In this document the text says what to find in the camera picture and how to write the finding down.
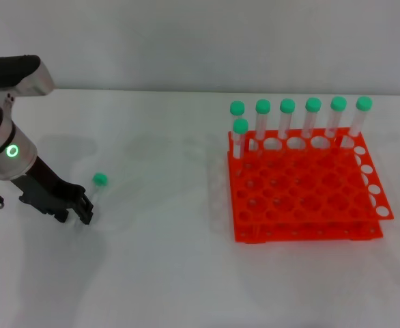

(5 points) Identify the orange test tube rack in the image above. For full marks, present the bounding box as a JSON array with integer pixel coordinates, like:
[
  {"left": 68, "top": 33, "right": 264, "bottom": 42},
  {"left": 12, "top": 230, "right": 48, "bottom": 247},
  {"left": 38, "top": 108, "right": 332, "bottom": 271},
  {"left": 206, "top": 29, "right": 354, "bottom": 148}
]
[{"left": 227, "top": 126, "right": 395, "bottom": 245}]

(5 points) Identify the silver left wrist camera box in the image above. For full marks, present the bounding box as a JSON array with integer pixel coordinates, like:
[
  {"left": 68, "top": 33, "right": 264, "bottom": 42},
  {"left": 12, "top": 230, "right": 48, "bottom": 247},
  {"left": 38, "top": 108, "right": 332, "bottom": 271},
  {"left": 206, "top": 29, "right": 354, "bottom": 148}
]
[{"left": 0, "top": 54, "right": 55, "bottom": 98}]

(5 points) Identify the clear test tube green cap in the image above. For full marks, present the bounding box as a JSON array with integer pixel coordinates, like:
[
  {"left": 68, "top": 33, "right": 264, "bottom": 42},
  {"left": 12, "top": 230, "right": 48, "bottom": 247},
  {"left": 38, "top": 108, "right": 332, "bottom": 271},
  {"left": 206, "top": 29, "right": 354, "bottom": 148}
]
[
  {"left": 229, "top": 100, "right": 246, "bottom": 144},
  {"left": 348, "top": 96, "right": 373, "bottom": 137},
  {"left": 324, "top": 96, "right": 348, "bottom": 137},
  {"left": 76, "top": 172, "right": 109, "bottom": 229},
  {"left": 302, "top": 97, "right": 322, "bottom": 139},
  {"left": 278, "top": 98, "right": 296, "bottom": 140},
  {"left": 255, "top": 98, "right": 272, "bottom": 141},
  {"left": 232, "top": 118, "right": 250, "bottom": 172}
]

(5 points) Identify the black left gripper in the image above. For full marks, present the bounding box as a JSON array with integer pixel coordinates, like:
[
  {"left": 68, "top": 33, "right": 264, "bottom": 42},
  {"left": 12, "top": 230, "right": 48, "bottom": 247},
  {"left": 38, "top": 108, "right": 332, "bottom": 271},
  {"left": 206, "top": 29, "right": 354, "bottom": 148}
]
[{"left": 10, "top": 155, "right": 96, "bottom": 226}]

